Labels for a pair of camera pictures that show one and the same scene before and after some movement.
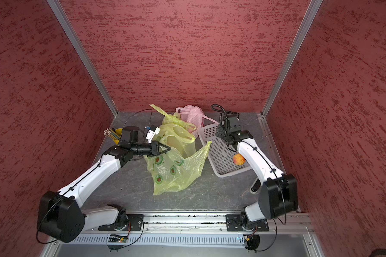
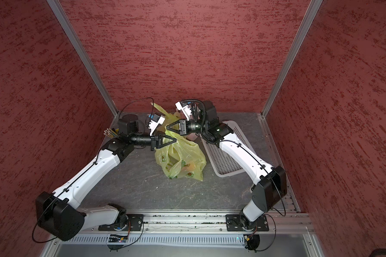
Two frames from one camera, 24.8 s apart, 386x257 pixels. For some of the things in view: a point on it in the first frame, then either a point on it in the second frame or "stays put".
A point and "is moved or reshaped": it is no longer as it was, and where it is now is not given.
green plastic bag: (171, 172) is moved or reshaped
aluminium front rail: (212, 223) stays put
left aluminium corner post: (61, 17) stays put
